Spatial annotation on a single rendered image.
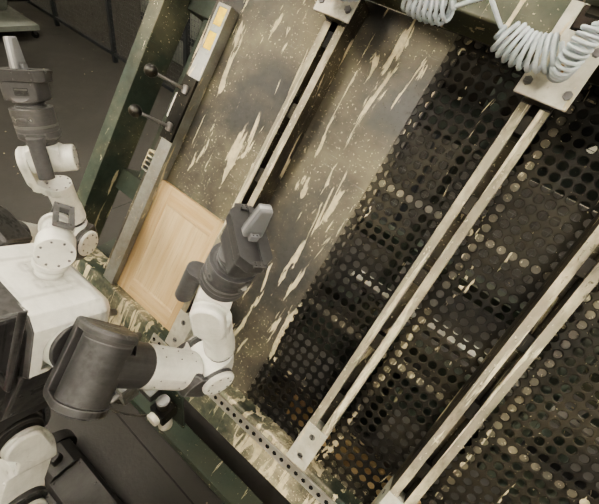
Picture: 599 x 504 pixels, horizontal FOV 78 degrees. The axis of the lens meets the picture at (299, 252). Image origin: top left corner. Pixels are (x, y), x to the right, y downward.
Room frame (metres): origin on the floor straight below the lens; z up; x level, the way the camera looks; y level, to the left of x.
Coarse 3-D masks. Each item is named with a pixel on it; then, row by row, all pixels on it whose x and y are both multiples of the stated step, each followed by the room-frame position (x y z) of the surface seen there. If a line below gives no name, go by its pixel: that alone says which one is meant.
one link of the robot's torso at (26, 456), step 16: (32, 432) 0.25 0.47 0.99; (48, 432) 0.27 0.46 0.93; (16, 448) 0.21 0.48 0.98; (32, 448) 0.23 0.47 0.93; (48, 448) 0.25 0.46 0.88; (0, 464) 0.20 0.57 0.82; (16, 464) 0.21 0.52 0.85; (32, 464) 0.22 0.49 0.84; (48, 464) 0.25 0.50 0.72; (0, 480) 0.18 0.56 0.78; (16, 480) 0.19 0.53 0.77; (32, 480) 0.21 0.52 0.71; (0, 496) 0.16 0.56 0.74; (16, 496) 0.17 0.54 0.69; (32, 496) 0.18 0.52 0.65
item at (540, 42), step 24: (408, 0) 0.85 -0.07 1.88; (432, 0) 0.83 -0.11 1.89; (456, 0) 0.86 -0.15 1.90; (480, 0) 0.82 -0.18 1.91; (432, 24) 0.84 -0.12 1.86; (504, 24) 0.80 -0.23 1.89; (504, 48) 0.77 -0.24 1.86; (528, 48) 0.80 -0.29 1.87; (552, 48) 0.73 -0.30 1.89; (528, 72) 0.76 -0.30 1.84
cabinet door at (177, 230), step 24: (168, 192) 0.93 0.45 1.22; (168, 216) 0.88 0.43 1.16; (192, 216) 0.86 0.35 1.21; (216, 216) 0.86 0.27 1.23; (144, 240) 0.84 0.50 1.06; (168, 240) 0.83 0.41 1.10; (192, 240) 0.82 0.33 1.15; (144, 264) 0.80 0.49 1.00; (168, 264) 0.78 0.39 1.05; (144, 288) 0.75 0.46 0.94; (168, 288) 0.74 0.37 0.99; (168, 312) 0.69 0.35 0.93
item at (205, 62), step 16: (224, 16) 1.18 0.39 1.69; (208, 32) 1.16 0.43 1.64; (224, 32) 1.17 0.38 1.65; (192, 64) 1.12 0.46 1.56; (208, 64) 1.12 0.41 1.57; (208, 80) 1.12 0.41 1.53; (192, 96) 1.06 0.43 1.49; (192, 112) 1.06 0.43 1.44; (160, 144) 1.00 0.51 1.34; (176, 144) 1.01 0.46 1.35; (160, 160) 0.97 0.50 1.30; (160, 176) 0.95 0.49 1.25; (144, 192) 0.92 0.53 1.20; (144, 208) 0.89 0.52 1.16; (128, 224) 0.87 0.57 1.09; (128, 240) 0.84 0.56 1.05; (112, 256) 0.81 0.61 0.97; (128, 256) 0.82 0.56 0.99; (112, 272) 0.78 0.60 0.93
